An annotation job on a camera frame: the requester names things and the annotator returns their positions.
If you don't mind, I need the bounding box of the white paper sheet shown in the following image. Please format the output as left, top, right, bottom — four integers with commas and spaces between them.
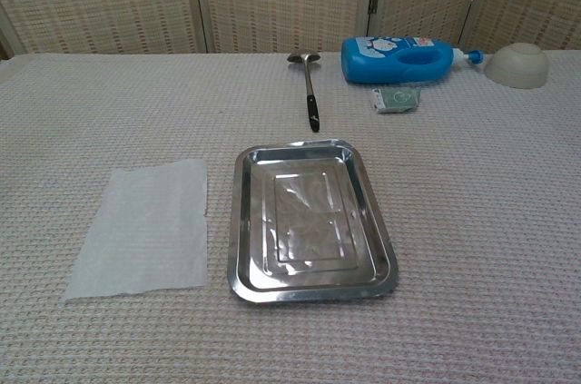
64, 158, 210, 304

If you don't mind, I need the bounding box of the stainless steel rectangular tray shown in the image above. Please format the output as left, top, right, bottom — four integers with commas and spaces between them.
227, 138, 399, 305

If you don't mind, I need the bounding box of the small green sachet packet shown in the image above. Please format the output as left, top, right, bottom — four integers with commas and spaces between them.
370, 86, 422, 114

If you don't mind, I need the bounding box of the blue detergent pump bottle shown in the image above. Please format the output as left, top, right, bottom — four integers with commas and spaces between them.
340, 35, 486, 85

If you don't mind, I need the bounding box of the white woven tablecloth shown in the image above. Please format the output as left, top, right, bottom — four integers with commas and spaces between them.
0, 51, 581, 384

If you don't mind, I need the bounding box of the beige ceramic bowl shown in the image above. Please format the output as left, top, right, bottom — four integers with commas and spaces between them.
483, 42, 550, 90

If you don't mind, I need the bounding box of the steel ladle black handle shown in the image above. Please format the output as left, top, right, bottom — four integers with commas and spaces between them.
286, 52, 323, 133

